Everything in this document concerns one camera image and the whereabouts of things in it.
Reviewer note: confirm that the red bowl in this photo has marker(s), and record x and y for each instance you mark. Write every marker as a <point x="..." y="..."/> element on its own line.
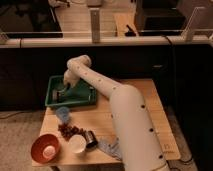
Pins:
<point x="40" y="144"/>

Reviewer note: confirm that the white egg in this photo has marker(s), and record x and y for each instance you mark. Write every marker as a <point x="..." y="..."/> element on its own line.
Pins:
<point x="49" y="152"/>

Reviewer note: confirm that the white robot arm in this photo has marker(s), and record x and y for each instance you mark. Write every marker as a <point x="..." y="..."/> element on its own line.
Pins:
<point x="138" y="142"/>

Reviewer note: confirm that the green plastic tray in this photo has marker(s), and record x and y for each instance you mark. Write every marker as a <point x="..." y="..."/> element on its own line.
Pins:
<point x="82" y="94"/>

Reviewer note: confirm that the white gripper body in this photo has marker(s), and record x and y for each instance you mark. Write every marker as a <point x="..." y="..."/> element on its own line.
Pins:
<point x="70" y="79"/>

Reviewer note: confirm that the white right bracket post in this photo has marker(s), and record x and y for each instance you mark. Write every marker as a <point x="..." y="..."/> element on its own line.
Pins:
<point x="193" y="23"/>

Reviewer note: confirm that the blue grey cloth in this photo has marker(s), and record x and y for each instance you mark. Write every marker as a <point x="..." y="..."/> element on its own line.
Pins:
<point x="111" y="149"/>

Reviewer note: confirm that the white paper cup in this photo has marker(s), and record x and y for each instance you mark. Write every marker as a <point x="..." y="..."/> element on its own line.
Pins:
<point x="77" y="144"/>

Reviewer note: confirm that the dark cleaning brush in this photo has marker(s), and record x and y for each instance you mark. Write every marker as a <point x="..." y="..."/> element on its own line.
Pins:
<point x="56" y="94"/>

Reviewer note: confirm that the pile of brown beans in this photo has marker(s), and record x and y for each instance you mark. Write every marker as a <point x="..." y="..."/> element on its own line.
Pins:
<point x="68" y="131"/>

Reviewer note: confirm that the blue plastic cup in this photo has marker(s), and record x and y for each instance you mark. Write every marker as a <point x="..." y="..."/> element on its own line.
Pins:
<point x="63" y="114"/>

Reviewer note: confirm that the white bracket post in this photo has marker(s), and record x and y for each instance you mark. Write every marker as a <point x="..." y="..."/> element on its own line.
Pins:
<point x="95" y="24"/>
<point x="193" y="23"/>

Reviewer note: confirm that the white centre bracket post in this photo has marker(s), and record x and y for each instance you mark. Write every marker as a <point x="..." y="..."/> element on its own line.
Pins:
<point x="95" y="24"/>

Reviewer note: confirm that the dark metal can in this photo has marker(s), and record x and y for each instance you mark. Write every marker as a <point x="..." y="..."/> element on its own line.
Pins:
<point x="91" y="140"/>

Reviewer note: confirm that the black object on far desk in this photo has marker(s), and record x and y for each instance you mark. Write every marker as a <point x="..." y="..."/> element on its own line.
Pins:
<point x="129" y="31"/>

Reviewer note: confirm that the white partition rail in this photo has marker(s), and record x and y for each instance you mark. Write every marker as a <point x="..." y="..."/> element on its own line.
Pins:
<point x="105" y="41"/>

